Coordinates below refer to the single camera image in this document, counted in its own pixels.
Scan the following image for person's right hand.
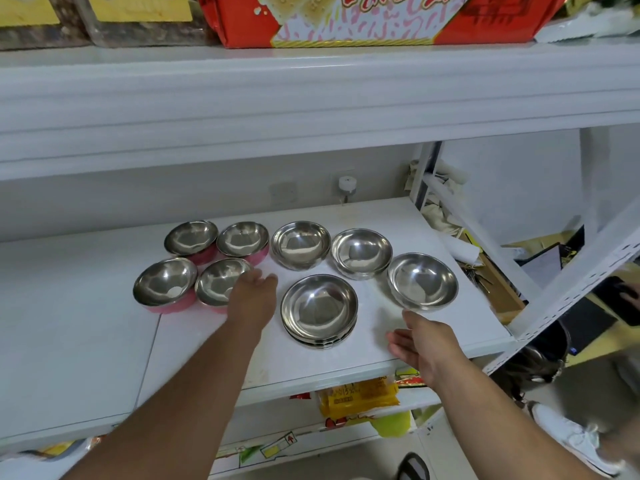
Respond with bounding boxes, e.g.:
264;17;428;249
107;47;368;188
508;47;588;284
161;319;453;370
386;311;472;389

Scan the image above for person's left hand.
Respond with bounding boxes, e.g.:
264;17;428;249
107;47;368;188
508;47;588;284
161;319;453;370
227;269;279;341

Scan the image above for person's right forearm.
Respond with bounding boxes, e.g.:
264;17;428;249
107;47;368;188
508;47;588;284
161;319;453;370
434;359;603;480

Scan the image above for person's left forearm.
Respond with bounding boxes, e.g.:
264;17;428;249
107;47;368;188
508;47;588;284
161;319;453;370
62;317;266;480

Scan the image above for red snack packet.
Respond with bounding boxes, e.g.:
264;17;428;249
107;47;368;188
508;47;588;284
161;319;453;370
395;367;428;388

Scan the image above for plain steel bowl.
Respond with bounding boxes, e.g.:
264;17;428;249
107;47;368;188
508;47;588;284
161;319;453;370
330;228;394;281
387;252;459;312
270;221;332;271

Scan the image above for pink steel bowl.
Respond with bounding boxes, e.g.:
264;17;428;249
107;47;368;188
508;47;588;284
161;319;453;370
216;222;271;267
164;220;219;266
132;257;199;315
194;258;253;314

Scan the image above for stack of plain steel bowls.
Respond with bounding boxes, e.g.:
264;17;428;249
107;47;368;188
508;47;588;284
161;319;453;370
280;274;359;350

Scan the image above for yellow snack packet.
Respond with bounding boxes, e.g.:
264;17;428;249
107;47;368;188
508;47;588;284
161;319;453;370
318;377;401;419

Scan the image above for yellow green packet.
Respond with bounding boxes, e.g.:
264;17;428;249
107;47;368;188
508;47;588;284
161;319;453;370
367;411;412;439

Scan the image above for brown cardboard box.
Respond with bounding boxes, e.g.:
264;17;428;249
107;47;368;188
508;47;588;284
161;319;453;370
462;232;527;325

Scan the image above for black shoe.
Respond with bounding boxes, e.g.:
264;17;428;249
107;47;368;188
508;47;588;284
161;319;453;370
396;452;431;480

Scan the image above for crumpled white cloth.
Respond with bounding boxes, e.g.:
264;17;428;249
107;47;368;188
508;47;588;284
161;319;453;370
405;157;485;265

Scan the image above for white printed carton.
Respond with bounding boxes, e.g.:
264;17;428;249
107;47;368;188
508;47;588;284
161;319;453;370
215;420;371;470

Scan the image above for black clipboard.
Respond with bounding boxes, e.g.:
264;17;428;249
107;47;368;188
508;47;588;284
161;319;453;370
517;226;586;290

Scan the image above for white metal shelf unit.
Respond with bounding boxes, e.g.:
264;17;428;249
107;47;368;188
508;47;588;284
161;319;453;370
0;37;640;480

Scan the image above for white shoe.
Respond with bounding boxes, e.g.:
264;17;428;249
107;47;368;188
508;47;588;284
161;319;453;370
530;402;625;476

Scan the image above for red biscuit box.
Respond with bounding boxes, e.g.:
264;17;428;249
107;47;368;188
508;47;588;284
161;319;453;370
197;0;571;49

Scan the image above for clear container with yellow label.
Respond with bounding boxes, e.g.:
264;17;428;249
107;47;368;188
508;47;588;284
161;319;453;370
75;0;213;48
0;0;91;50

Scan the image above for white plastic packet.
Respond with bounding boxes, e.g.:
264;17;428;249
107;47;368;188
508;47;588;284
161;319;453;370
534;0;640;43

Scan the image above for white wall socket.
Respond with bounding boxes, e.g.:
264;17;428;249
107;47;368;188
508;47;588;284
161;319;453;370
270;181;298;207

